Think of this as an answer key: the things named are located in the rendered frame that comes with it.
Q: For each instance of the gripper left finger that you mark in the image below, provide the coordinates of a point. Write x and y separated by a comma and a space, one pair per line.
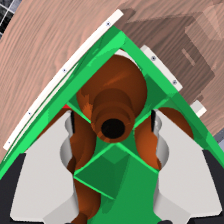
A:
37, 188

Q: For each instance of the green bottle crate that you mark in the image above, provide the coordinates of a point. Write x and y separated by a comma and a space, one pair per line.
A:
127, 184

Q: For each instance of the grey rectangular tray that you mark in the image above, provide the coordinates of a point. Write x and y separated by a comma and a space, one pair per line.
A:
219, 137

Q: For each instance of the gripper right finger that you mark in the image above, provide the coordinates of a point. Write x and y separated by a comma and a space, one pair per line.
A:
190, 187

